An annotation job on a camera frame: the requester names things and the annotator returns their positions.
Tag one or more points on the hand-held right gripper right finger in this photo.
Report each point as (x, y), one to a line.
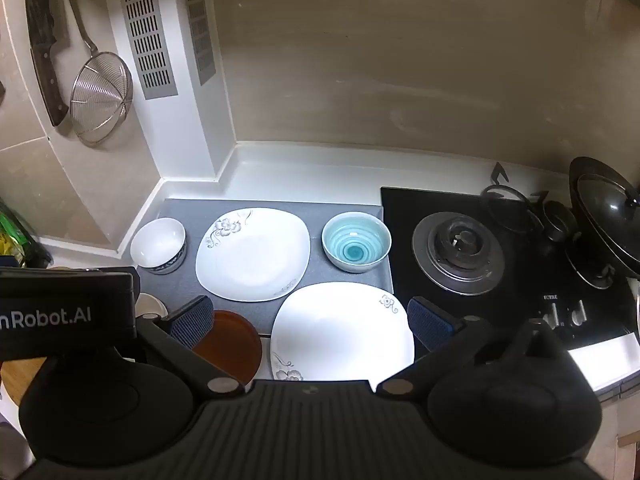
(430, 327)

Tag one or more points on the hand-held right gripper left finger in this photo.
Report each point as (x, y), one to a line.
(192, 325)

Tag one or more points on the brown round plate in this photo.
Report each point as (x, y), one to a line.
(230, 345)

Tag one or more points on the small cream bowl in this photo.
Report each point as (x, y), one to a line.
(147, 305)

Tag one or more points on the white bowl with blue rim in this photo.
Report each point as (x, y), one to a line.
(157, 245)

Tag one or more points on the white square floral plate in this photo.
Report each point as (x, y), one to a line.
(340, 330)
(255, 255)

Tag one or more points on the metal stove burner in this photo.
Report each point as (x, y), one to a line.
(457, 250)

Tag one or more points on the wooden cutting board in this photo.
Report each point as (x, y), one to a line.
(15, 380)

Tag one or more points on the green yellow packet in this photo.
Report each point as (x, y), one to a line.
(12, 232)

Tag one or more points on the teal ceramic bowl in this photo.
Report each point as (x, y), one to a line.
(355, 245)

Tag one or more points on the grey counter mat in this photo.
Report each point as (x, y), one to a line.
(190, 212)

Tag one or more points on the black glass gas stove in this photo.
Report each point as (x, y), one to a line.
(400, 210)

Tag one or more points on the metal stove knob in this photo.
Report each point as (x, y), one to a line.
(554, 317)
(578, 312)

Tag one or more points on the black wok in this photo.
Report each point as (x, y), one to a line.
(580, 175)

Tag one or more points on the glass wok lid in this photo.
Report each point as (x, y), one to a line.
(610, 210)

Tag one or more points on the dark cleaver knife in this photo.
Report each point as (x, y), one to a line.
(42, 35)

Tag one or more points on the wide grey vent grille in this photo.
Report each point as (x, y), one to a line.
(145, 35)

